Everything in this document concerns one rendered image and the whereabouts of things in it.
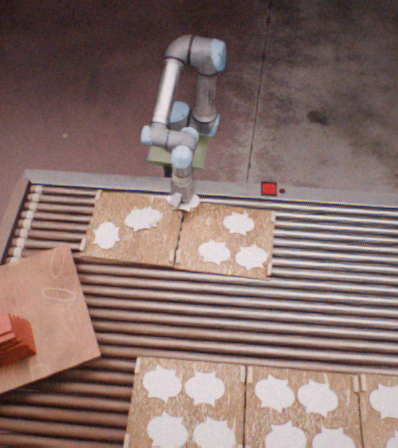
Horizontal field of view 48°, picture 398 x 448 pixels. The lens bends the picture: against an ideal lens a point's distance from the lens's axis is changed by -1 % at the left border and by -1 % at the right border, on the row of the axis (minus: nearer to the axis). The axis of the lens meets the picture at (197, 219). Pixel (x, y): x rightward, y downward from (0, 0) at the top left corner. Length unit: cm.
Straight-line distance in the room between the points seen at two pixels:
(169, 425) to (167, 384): 14
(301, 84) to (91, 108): 183
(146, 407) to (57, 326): 44
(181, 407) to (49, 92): 312
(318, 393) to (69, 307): 98
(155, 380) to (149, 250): 56
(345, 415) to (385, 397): 17
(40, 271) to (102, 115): 221
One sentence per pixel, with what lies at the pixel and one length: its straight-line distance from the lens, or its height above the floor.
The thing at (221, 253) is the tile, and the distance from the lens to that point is 196.
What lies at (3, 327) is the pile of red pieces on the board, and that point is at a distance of 161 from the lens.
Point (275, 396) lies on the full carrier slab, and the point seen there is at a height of 95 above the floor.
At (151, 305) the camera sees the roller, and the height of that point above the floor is 92.
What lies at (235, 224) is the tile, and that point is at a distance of 204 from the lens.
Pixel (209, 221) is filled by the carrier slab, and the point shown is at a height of 94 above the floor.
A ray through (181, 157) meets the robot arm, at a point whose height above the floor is 139.
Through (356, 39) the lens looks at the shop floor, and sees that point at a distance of 488.
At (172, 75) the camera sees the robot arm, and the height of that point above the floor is 147.
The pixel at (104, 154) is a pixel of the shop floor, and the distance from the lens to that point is 361.
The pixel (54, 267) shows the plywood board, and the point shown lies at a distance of 191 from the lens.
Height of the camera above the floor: 267
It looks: 57 degrees down
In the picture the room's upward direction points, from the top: straight up
